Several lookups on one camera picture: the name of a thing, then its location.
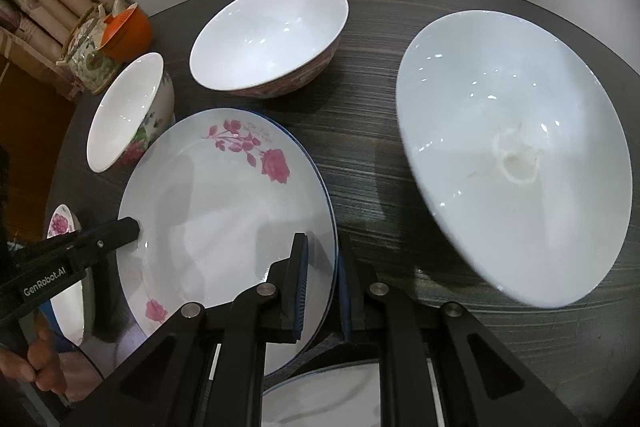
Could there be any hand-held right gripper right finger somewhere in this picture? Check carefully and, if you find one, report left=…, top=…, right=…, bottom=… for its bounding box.
left=337, top=240, right=584, bottom=427

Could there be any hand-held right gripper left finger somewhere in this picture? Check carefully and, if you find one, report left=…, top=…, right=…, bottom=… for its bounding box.
left=60, top=233, right=308, bottom=427

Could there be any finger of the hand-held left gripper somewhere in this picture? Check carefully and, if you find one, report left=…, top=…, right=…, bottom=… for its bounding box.
left=70, top=217, right=141, bottom=269
left=91, top=257, right=117, bottom=343

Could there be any white plate with blue rim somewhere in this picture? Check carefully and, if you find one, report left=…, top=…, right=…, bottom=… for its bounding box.
left=245, top=109, right=341, bottom=378
left=260, top=347, right=441, bottom=427

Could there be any white plate with pink roses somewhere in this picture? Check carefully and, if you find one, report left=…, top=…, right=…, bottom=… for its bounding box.
left=117, top=109, right=336, bottom=365

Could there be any large plain white deep plate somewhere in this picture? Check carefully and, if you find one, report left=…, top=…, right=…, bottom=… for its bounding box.
left=396, top=9, right=634, bottom=309

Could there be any person's left hand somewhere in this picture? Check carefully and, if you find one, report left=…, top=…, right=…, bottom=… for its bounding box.
left=0, top=313, right=69, bottom=400

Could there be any small plate with pink flower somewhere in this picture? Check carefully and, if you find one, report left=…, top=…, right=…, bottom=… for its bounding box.
left=46, top=204, right=96, bottom=348

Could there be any white bowl with floral print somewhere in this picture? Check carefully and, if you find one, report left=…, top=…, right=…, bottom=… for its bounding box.
left=86, top=52, right=176, bottom=173

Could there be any floral ceramic teapot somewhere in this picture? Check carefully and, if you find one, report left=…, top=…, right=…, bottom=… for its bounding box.
left=56, top=0, right=132, bottom=96

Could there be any orange lidded tea cup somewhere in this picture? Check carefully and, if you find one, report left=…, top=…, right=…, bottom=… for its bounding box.
left=100, top=3, right=154, bottom=63

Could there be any white bowl with red pattern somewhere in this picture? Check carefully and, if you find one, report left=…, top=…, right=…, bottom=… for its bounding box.
left=189, top=0, right=350, bottom=100

